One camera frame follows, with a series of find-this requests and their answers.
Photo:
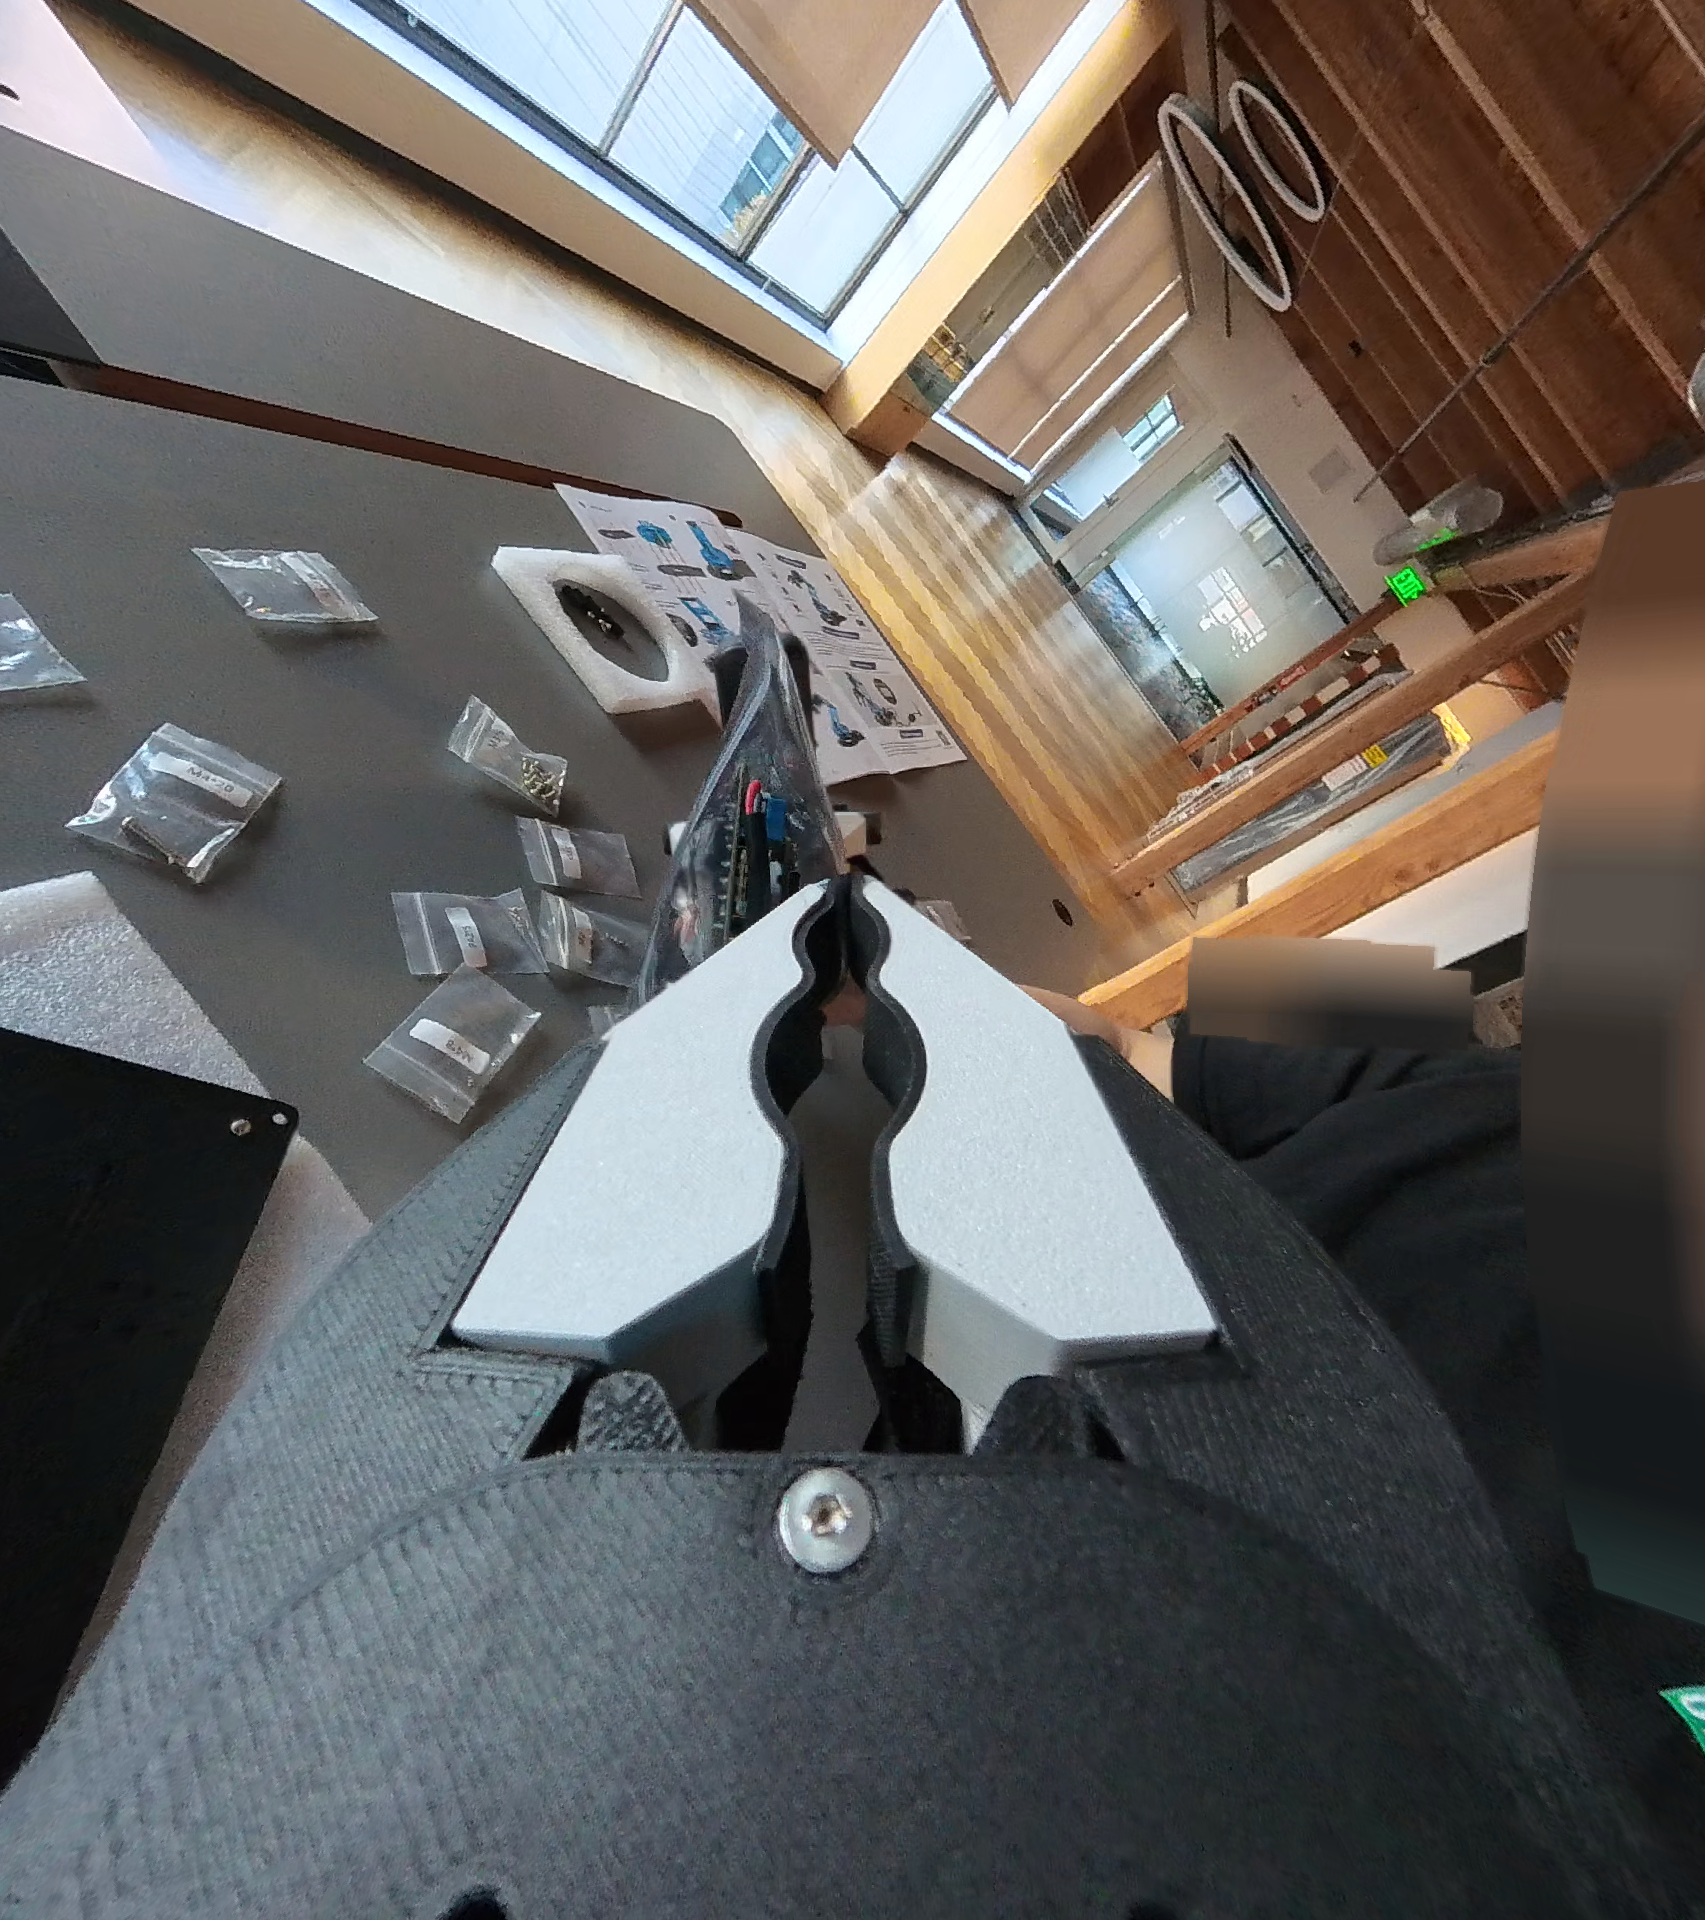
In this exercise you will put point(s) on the black metal base plate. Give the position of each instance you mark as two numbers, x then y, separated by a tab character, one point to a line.
42	1351

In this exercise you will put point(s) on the printed instruction manual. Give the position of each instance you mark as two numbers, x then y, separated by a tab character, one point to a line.
853	646

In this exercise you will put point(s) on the scattered small clear zip bags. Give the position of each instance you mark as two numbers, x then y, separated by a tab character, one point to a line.
179	804

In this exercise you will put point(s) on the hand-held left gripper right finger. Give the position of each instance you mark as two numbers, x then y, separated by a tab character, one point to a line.
1048	1186

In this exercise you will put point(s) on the dark parts bag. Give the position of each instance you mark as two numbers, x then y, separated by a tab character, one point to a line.
748	810

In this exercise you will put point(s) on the white foam tray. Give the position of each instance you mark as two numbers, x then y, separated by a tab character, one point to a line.
539	600

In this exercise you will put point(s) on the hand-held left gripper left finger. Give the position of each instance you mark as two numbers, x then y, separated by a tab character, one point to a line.
643	1186

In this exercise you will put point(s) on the green exit sign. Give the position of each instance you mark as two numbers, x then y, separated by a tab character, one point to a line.
1407	580

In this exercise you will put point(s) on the dark grey desk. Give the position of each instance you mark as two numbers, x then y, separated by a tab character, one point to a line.
343	330
193	660

